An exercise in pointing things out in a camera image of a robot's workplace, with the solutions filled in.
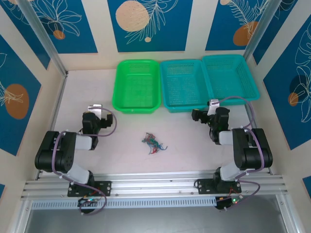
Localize thin blue cable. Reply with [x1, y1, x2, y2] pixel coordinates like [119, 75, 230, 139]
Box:
[150, 142, 169, 152]
[144, 135, 163, 151]

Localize thin green cable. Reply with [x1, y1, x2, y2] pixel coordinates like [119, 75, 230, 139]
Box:
[147, 136, 161, 147]

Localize teal plastic basket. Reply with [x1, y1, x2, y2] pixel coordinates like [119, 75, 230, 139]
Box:
[159, 58, 212, 114]
[202, 54, 260, 107]

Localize green plastic basket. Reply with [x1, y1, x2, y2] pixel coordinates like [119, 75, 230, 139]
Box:
[111, 59, 161, 114]

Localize aluminium cross beam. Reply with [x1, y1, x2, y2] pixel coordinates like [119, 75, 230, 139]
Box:
[20, 172, 290, 201]

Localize grey metal panel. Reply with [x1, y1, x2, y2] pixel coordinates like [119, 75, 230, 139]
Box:
[24, 195, 290, 233]

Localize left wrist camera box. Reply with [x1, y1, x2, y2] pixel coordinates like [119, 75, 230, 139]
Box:
[87, 104, 103, 117]

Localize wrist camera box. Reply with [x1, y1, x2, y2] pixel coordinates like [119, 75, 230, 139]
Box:
[87, 104, 103, 117]
[207, 99, 221, 116]

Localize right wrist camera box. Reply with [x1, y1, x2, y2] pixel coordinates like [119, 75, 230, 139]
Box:
[207, 99, 221, 116]

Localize blue floral wall panel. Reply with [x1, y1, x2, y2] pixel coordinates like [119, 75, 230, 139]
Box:
[0, 0, 51, 71]
[0, 33, 42, 156]
[205, 0, 268, 51]
[252, 0, 299, 66]
[107, 0, 194, 52]
[263, 23, 311, 151]
[28, 0, 99, 54]

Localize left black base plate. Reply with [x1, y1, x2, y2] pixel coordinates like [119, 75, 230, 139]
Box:
[67, 181, 112, 198]

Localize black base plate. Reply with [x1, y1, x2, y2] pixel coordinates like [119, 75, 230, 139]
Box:
[67, 181, 112, 198]
[195, 178, 242, 195]

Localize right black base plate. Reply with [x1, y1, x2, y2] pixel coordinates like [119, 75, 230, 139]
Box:
[195, 178, 242, 195]

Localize aluminium corner post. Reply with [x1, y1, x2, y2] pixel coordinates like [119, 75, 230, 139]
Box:
[18, 0, 69, 78]
[243, 0, 277, 61]

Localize slotted grey cable duct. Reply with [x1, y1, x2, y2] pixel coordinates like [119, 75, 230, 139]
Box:
[31, 196, 217, 210]

